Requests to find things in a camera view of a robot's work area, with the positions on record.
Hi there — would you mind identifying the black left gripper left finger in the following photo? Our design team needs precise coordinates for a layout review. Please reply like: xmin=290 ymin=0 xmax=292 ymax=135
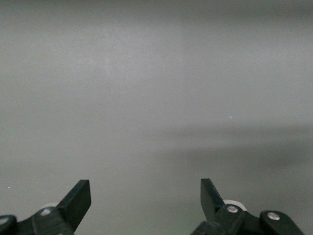
xmin=0 ymin=179 xmax=92 ymax=235

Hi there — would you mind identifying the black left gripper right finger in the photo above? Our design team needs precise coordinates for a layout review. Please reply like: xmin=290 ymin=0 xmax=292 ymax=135
xmin=190 ymin=178 xmax=306 ymax=235

